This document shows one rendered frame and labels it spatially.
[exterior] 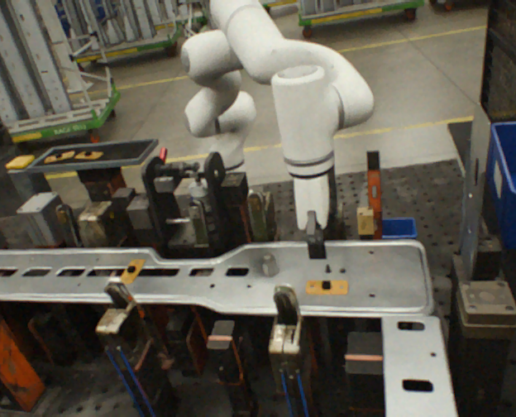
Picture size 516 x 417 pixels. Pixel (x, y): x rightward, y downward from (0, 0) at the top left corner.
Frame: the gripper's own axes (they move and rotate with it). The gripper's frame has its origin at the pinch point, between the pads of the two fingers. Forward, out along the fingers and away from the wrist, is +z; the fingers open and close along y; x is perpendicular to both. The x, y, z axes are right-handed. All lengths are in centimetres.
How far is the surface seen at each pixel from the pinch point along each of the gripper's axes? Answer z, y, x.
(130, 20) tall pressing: 44, -715, -401
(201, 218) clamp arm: 6.5, -17.9, -31.3
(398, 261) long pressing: 12.6, -8.0, 14.6
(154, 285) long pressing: 12.4, -0.3, -38.7
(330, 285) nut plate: 11.6, 0.3, 1.0
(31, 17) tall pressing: -17, -350, -312
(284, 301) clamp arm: 3.5, 12.9, -5.4
